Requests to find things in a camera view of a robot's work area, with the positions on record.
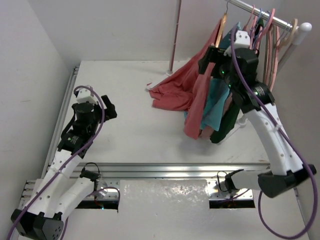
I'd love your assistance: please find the wooden clothes hanger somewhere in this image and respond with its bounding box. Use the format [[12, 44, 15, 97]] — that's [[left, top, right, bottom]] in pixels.
[[215, 1, 229, 48]]

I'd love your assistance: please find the salmon red t-shirt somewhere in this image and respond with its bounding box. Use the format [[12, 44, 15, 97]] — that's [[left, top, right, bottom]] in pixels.
[[148, 21, 221, 139]]

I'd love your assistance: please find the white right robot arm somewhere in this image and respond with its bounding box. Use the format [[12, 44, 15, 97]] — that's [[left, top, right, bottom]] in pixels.
[[198, 46, 310, 198]]

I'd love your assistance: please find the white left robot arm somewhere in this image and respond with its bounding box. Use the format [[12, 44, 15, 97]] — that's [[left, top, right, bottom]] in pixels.
[[11, 94, 117, 240]]

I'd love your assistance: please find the teal t-shirt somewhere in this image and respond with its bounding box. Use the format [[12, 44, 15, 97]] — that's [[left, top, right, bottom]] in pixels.
[[184, 22, 232, 139]]

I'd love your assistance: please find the pink empty hanger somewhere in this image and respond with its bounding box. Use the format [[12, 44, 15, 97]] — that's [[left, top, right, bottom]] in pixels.
[[262, 24, 280, 91]]

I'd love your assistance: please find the pink hanger with blue hook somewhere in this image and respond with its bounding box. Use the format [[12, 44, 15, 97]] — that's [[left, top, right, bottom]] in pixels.
[[252, 8, 276, 51]]

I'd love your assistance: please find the beige empty hanger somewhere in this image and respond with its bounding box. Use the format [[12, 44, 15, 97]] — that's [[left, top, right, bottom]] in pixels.
[[279, 18, 298, 53]]

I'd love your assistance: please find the white rack base foot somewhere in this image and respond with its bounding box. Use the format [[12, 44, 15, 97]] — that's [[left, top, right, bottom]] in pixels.
[[145, 69, 173, 91]]

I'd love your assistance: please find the grey rack upright pole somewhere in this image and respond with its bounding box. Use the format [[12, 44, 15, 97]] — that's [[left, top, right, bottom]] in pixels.
[[167, 0, 182, 75]]

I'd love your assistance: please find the dark green hanging garment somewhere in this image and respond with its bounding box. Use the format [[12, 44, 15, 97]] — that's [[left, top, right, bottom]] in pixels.
[[209, 18, 265, 145]]

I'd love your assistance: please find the beige pink garment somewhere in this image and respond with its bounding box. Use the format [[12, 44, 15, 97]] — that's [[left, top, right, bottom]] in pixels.
[[200, 94, 232, 139]]

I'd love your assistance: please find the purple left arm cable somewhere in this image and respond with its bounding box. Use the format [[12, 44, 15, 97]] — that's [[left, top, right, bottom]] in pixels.
[[6, 85, 121, 240]]

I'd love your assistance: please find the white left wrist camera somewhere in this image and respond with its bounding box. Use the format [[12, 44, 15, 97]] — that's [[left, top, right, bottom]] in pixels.
[[75, 86, 97, 105]]

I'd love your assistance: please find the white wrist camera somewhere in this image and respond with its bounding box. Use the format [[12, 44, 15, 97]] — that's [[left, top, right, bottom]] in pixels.
[[223, 30, 251, 57], [75, 86, 97, 105]]

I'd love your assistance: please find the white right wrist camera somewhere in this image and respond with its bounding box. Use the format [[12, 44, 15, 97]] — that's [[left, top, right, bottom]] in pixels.
[[223, 30, 251, 57]]

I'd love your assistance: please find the chrome hanging rail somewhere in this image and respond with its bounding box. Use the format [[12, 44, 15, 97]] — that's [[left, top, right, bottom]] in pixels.
[[226, 0, 294, 31]]

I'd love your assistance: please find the white rack corner post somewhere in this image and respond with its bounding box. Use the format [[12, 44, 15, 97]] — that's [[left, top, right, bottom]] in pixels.
[[277, 22, 313, 73]]

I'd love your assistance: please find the aluminium frame rail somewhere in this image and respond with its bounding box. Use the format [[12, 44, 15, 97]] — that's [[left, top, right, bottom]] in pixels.
[[7, 65, 286, 240]]

